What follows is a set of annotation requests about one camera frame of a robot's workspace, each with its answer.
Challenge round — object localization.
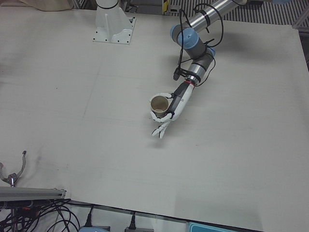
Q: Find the blue grey device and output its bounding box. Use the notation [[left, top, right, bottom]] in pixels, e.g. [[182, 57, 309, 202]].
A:
[[79, 225, 111, 232]]

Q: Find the aluminium frame behind cloth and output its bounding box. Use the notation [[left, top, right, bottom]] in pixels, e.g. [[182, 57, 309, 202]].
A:
[[72, 0, 97, 10]]

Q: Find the grey power strip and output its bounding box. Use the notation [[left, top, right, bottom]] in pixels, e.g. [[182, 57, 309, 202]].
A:
[[124, 227, 155, 232]]

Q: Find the white robot arm base mount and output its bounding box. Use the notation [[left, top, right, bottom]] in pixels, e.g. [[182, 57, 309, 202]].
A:
[[92, 0, 137, 46]]

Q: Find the beige paper cup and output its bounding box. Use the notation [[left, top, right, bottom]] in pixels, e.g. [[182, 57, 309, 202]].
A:
[[149, 95, 169, 116]]

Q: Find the aluminium extrusion rail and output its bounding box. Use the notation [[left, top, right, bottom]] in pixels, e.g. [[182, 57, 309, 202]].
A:
[[0, 186, 67, 201]]

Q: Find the black power plug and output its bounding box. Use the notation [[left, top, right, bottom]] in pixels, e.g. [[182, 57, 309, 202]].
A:
[[127, 211, 136, 230], [84, 205, 95, 228]]

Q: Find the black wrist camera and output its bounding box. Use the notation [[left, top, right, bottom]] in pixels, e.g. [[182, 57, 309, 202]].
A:
[[173, 67, 189, 80]]

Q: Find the metal claw clamp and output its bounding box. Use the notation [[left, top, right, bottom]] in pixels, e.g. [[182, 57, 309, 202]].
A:
[[0, 150, 27, 188]]

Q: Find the short aluminium frame profile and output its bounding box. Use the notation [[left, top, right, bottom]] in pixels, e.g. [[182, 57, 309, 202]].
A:
[[293, 11, 309, 31]]

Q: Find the white black dexterous robot hand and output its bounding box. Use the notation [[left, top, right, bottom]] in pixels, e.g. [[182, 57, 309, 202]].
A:
[[148, 81, 195, 140]]

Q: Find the slatted metal panel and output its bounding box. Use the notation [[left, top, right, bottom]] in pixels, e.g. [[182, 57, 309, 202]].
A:
[[166, 0, 309, 25]]

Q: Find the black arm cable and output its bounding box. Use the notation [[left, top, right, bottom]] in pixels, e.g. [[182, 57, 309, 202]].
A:
[[177, 2, 225, 85]]

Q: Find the black cable tangle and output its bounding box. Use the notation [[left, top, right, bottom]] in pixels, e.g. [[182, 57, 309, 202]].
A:
[[0, 198, 94, 232]]

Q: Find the teal plastic box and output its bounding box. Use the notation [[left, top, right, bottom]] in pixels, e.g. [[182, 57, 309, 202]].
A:
[[187, 222, 263, 232]]

